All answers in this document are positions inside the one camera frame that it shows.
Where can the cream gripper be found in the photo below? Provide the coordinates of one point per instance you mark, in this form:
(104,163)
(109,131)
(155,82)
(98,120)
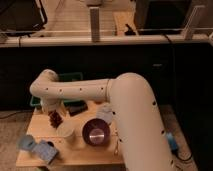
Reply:
(62,110)

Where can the dark red grape bunch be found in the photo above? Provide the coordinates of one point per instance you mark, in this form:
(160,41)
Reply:
(55,119)

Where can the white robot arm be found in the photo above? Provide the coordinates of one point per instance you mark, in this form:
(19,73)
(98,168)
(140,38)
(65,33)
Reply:
(140,127)

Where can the purple bowl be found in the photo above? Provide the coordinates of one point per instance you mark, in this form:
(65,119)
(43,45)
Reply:
(96,132)

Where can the dark sponge block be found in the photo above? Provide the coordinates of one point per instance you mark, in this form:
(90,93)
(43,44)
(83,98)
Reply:
(75,109)

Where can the white paper cup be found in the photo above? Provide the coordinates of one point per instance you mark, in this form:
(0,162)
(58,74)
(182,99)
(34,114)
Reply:
(66,130)

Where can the green plastic tray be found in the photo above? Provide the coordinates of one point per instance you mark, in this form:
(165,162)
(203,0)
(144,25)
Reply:
(64,77)

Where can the light blue cloth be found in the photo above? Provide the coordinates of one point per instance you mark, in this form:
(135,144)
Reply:
(104,112)

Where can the blue grey cup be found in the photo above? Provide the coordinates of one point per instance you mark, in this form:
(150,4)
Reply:
(27,143)

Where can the black monitor left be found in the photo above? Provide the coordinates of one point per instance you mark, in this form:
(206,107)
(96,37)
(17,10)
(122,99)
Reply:
(22,15)

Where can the black monitor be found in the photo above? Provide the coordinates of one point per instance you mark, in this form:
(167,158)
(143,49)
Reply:
(22,15)
(153,17)

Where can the black monitor right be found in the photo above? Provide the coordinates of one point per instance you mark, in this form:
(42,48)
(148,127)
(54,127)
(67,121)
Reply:
(153,17)

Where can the grey vertical post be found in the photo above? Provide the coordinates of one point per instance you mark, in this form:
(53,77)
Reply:
(94,22)

